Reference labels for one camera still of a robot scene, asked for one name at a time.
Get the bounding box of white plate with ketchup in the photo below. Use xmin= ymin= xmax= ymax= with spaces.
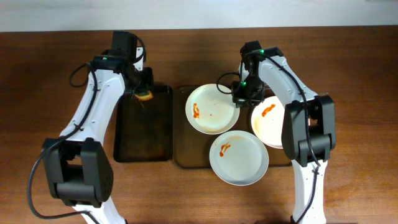
xmin=185 ymin=83 xmax=240 ymax=135

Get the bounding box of orange green sponge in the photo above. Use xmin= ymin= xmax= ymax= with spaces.
xmin=134 ymin=90 xmax=154 ymax=101

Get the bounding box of white plate front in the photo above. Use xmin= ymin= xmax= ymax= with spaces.
xmin=209 ymin=130 xmax=269 ymax=186

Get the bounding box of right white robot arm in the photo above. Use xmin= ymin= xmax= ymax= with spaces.
xmin=231 ymin=41 xmax=336 ymax=223

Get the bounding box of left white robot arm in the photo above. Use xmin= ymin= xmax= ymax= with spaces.
xmin=34 ymin=31 xmax=154 ymax=223

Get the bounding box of small black tray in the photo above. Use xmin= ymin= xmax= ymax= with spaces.
xmin=113 ymin=85 xmax=173 ymax=163

